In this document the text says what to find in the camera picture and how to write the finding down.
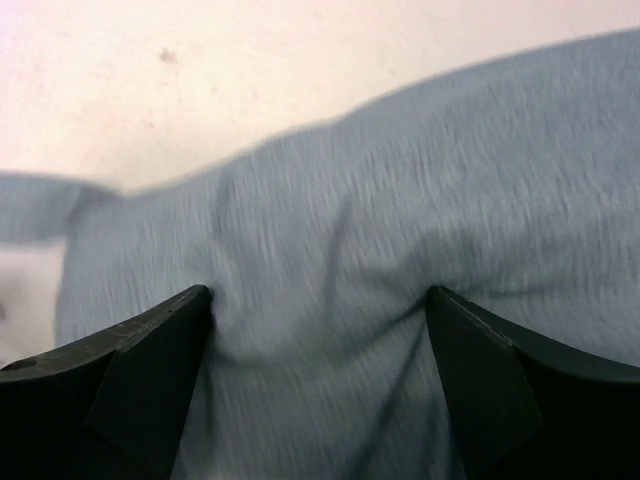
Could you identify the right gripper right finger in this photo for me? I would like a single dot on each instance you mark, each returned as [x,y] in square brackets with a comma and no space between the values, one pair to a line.
[525,406]

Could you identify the striped blue beige pillowcase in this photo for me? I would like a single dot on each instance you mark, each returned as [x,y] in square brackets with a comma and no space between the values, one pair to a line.
[514,183]

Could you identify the white pillow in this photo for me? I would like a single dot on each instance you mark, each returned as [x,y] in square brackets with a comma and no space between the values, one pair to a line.
[30,278]

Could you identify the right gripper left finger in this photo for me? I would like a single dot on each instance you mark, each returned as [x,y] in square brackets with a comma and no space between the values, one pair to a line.
[111,405]

